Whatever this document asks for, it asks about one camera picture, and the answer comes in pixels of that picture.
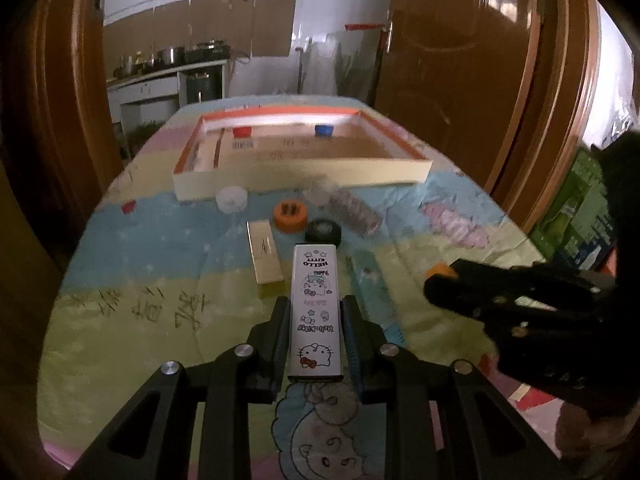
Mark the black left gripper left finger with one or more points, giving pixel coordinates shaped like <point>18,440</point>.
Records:
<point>270,341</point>

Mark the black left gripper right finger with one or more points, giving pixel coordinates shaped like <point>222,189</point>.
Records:
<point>367,353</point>

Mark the white hello kitty box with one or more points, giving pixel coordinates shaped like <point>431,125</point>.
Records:
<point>315,338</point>

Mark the gold rectangular box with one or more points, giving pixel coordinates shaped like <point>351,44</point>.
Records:
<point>263,250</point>

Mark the plain orange bottle cap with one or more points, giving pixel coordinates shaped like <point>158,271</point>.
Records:
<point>441,269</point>

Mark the black bottle cap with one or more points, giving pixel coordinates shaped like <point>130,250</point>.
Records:
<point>323,232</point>

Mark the orange cap with black label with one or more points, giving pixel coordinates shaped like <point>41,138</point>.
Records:
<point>290,216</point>

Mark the white bottle cap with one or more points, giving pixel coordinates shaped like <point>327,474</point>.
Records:
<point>232,199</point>

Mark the grey floral patterned box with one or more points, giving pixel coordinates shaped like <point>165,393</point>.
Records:
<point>344,206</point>

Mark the red bottle cap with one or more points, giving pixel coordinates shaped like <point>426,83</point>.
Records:
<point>242,132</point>

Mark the blue bottle cap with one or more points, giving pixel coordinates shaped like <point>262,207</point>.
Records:
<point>324,130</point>

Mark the green printed carton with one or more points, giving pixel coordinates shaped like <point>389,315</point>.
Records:
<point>577,228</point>

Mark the colourful cartoon sheep tablecloth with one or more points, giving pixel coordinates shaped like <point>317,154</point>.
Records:
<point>154,279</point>

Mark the orange rimmed cardboard tray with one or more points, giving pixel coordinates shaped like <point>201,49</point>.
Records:
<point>366,149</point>

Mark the dark green air fryer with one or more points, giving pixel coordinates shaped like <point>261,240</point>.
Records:
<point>205,85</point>

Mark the grey kitchen counter cabinet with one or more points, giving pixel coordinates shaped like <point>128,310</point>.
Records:
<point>163,84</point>

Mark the white plastic bag bundle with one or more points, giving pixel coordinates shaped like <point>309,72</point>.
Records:
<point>340,64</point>

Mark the black induction stove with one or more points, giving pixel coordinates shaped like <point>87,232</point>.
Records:
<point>207,52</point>

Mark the brown wooden door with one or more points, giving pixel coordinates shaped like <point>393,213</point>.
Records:
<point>456,73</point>

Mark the steel cooking pot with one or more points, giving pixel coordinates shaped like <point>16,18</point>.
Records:
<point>170,57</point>

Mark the brown wooden door frame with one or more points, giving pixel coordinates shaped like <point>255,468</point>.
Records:
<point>68,101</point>

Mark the cardboard sheet on wall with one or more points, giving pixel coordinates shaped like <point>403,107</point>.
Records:
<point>249,27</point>

